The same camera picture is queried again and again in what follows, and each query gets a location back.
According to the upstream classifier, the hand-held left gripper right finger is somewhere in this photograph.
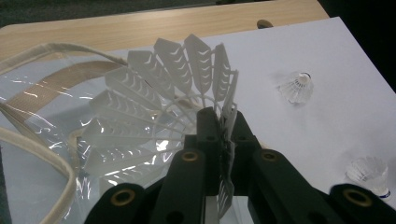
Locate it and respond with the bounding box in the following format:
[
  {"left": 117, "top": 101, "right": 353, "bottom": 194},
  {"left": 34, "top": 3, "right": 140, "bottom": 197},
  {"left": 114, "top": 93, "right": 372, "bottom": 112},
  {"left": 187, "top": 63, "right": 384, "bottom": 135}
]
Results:
[{"left": 232, "top": 110, "right": 262, "bottom": 198}]

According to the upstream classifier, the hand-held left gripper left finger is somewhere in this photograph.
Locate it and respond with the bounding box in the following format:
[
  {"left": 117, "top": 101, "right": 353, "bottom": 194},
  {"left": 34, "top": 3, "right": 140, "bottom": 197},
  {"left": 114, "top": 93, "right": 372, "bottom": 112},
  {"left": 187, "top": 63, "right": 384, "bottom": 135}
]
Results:
[{"left": 183, "top": 106, "right": 223, "bottom": 197}]

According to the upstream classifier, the white plastic shuttlecock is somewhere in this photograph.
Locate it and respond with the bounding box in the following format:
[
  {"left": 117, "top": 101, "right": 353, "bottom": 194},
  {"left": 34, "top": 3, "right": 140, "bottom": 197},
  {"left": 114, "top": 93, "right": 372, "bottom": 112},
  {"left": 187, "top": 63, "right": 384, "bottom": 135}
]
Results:
[
  {"left": 345, "top": 155, "right": 392, "bottom": 200},
  {"left": 81, "top": 33, "right": 241, "bottom": 220},
  {"left": 277, "top": 71, "right": 315, "bottom": 105}
]

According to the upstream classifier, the clear bag with beige trim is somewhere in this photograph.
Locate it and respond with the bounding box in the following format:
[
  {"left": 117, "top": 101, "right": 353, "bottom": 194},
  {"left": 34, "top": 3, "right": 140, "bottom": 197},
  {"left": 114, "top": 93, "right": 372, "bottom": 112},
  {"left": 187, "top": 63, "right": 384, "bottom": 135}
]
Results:
[{"left": 0, "top": 42, "right": 200, "bottom": 224}]

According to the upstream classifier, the white table sheet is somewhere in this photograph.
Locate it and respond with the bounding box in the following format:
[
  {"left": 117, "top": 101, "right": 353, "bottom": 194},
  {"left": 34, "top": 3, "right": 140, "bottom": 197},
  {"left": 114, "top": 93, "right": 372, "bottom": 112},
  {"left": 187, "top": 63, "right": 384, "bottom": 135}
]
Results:
[{"left": 0, "top": 17, "right": 396, "bottom": 224}]

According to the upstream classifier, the wooden table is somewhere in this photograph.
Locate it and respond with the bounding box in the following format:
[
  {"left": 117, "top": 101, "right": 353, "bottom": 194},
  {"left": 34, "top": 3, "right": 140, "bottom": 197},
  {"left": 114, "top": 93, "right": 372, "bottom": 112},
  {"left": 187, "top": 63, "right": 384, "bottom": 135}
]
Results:
[{"left": 0, "top": 0, "right": 331, "bottom": 63}]

